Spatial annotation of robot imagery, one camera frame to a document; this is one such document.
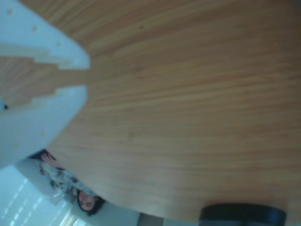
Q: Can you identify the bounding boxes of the person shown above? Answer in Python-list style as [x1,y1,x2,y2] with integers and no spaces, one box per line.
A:
[28,150,106,217]

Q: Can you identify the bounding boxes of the black round object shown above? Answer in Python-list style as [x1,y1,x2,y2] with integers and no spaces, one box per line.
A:
[199,204,288,226]

